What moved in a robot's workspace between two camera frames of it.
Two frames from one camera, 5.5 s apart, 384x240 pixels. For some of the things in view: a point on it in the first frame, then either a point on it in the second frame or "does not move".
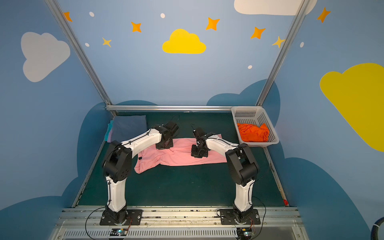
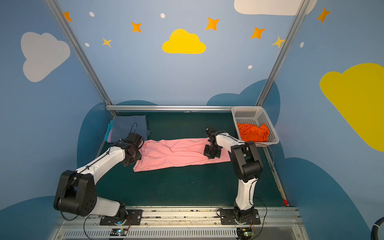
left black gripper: [164, 142] → [135, 141]
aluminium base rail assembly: [180, 223] does not move
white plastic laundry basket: [254, 127] does not move
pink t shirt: [180, 154] does not move
